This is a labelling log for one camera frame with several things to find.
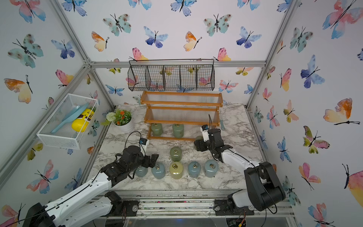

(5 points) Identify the blue canister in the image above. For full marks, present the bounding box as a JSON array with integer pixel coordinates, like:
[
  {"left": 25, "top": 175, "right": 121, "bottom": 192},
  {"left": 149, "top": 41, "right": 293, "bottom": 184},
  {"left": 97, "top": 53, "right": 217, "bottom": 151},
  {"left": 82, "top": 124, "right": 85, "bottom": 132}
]
[
  {"left": 188, "top": 161, "right": 201, "bottom": 178},
  {"left": 152, "top": 162, "right": 166, "bottom": 179},
  {"left": 135, "top": 166, "right": 148, "bottom": 177},
  {"left": 204, "top": 160, "right": 219, "bottom": 178}
]

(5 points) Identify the yellow canister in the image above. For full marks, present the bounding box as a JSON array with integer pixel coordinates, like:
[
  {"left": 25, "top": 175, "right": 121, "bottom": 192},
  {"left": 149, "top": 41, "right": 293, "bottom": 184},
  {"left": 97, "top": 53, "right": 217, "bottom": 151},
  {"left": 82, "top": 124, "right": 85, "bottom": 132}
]
[{"left": 169, "top": 161, "right": 184, "bottom": 180}]

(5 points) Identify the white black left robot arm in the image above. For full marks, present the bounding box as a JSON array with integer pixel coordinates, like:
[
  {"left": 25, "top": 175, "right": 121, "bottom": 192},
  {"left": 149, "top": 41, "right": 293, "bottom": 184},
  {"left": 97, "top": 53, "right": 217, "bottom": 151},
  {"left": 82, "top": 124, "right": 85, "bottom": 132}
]
[{"left": 4, "top": 145, "right": 159, "bottom": 227}]

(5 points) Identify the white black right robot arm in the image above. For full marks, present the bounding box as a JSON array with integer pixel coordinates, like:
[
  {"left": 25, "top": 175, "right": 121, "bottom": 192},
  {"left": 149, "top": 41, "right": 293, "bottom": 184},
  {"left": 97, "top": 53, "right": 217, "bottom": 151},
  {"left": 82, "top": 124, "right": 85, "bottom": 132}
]
[{"left": 194, "top": 125, "right": 286, "bottom": 215}]

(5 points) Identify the wooden three-tier shelf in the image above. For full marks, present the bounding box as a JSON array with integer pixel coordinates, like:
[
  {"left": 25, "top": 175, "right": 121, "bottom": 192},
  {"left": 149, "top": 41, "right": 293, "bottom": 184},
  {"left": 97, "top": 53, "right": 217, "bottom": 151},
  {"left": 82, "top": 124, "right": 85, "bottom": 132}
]
[{"left": 140, "top": 91, "right": 223, "bottom": 141}]

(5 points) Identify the white potted flower plant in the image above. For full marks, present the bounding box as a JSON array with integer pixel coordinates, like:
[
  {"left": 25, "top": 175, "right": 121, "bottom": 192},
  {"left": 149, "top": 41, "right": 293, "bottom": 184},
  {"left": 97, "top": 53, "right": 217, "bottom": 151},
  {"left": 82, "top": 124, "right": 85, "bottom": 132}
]
[{"left": 101, "top": 108, "right": 134, "bottom": 133}]

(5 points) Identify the yellow bottle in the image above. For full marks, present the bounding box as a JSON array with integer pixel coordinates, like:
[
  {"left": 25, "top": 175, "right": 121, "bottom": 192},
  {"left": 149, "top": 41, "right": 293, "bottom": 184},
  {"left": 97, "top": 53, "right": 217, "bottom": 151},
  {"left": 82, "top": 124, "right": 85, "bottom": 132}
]
[{"left": 71, "top": 108, "right": 94, "bottom": 132}]

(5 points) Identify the light blue plastic scoop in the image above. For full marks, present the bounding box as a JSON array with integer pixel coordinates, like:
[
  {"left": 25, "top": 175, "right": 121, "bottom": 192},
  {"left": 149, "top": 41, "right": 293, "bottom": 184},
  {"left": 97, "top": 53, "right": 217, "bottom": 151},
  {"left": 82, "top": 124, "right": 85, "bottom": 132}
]
[{"left": 51, "top": 103, "right": 89, "bottom": 134}]

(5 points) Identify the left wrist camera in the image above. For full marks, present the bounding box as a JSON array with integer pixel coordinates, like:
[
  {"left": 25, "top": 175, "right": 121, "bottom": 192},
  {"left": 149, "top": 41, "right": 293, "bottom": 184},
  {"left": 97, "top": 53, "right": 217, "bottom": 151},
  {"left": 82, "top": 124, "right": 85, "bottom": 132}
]
[{"left": 139, "top": 138, "right": 149, "bottom": 155}]

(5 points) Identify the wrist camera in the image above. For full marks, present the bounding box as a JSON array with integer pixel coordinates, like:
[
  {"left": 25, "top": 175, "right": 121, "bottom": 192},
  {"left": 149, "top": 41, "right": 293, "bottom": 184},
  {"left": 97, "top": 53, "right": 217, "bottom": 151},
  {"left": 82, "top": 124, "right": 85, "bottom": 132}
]
[
  {"left": 139, "top": 138, "right": 149, "bottom": 155},
  {"left": 200, "top": 124, "right": 209, "bottom": 142}
]

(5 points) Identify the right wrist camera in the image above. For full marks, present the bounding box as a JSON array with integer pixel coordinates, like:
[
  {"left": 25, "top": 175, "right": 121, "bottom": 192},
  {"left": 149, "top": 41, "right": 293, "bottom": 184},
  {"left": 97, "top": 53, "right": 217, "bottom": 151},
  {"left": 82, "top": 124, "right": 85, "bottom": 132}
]
[{"left": 200, "top": 124, "right": 209, "bottom": 142}]

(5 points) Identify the aluminium front rail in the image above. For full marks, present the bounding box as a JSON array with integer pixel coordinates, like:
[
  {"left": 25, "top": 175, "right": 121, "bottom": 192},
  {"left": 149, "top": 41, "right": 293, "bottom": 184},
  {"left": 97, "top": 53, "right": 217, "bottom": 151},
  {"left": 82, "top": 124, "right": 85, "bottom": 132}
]
[{"left": 56, "top": 190, "right": 296, "bottom": 220}]

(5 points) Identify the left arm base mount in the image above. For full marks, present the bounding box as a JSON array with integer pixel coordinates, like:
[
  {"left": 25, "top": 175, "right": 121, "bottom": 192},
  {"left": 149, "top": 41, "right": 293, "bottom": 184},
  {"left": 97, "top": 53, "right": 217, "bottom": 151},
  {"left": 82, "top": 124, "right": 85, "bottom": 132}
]
[{"left": 93, "top": 191, "right": 140, "bottom": 218}]

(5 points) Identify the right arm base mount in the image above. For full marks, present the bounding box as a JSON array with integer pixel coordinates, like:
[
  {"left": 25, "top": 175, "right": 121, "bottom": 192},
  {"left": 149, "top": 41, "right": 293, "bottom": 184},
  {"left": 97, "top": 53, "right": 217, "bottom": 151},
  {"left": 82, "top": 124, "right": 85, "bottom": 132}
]
[{"left": 213, "top": 199, "right": 254, "bottom": 216}]

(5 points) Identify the white wire wall basket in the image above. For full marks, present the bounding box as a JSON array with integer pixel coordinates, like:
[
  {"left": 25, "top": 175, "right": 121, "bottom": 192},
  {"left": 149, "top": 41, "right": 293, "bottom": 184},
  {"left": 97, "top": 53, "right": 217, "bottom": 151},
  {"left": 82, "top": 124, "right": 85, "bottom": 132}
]
[{"left": 36, "top": 93, "right": 99, "bottom": 149}]

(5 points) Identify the black wire wall basket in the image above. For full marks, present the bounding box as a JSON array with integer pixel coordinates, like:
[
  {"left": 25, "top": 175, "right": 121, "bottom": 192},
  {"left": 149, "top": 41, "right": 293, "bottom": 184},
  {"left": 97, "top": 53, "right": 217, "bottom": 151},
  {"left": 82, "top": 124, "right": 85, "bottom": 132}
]
[{"left": 126, "top": 59, "right": 215, "bottom": 92}]

